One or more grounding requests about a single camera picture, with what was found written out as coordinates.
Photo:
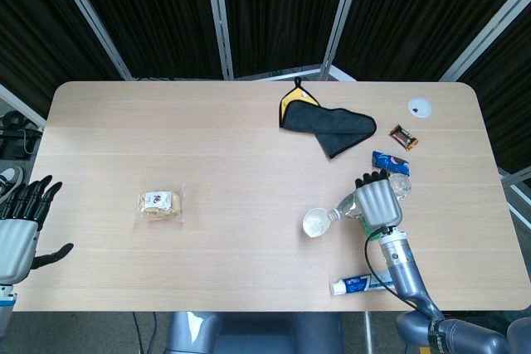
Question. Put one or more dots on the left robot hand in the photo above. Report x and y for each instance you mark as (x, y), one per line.
(14, 246)

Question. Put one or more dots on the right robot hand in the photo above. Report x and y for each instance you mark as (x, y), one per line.
(379, 202)

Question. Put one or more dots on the transparent plastic water bottle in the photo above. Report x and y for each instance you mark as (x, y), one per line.
(344, 208)

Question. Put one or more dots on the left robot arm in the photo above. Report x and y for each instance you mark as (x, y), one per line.
(5, 308)

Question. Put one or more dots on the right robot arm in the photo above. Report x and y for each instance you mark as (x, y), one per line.
(404, 271)

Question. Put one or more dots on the small white paper cup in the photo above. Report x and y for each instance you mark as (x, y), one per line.
(311, 227)

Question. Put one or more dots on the green tea sachet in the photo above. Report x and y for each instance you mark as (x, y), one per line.
(364, 225)

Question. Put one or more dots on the blue snack packet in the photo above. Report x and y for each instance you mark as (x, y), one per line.
(390, 162)

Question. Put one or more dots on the brown snack bar wrapper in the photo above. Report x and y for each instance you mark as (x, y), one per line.
(403, 137)

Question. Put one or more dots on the gray white shoe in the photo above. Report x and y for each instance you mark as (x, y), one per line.
(10, 176)

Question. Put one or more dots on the blue white toothpaste tube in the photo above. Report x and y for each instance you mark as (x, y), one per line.
(352, 285)

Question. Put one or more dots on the gray cloth with yellow edge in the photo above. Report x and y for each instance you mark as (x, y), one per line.
(327, 122)

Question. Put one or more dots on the black floor equipment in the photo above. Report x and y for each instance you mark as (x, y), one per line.
(14, 138)

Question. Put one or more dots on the white table leg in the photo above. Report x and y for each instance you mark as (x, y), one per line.
(368, 333)

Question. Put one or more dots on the pastry in clear bag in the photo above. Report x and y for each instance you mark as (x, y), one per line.
(159, 205)

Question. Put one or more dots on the gray robot torso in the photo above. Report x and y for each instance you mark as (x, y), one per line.
(249, 337)

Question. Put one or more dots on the dark screen panel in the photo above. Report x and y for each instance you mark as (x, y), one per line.
(153, 10)
(415, 10)
(33, 18)
(282, 10)

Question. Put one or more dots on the white screen frame post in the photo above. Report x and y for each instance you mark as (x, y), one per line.
(89, 18)
(485, 35)
(516, 180)
(218, 18)
(20, 105)
(342, 18)

